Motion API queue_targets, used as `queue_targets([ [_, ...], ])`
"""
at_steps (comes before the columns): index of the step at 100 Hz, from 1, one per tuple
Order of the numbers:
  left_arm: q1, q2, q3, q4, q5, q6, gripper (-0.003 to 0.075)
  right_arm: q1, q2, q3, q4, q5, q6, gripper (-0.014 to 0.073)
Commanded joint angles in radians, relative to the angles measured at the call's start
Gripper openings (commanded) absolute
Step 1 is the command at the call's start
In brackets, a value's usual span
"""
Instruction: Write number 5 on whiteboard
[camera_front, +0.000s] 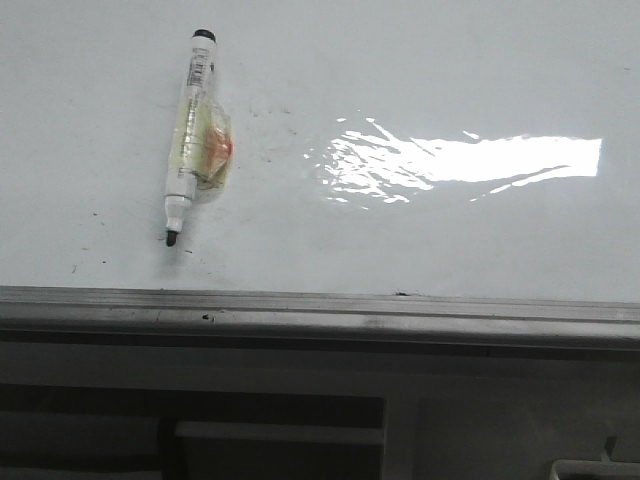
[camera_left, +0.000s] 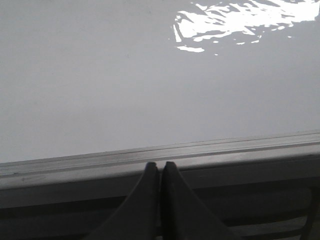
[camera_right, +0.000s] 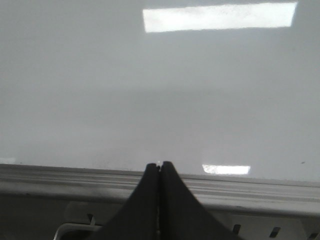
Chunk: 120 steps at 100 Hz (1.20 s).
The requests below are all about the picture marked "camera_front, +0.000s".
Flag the white taped whiteboard marker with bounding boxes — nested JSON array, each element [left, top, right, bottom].
[[164, 29, 233, 247]]

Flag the dark framed cabinet below board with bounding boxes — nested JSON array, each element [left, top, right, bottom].
[[1, 384, 385, 479]]

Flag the white tray corner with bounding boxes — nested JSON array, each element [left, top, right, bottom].
[[548, 436, 639, 480]]

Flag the white whiteboard with aluminium frame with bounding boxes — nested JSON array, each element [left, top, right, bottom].
[[1, 1, 639, 350]]

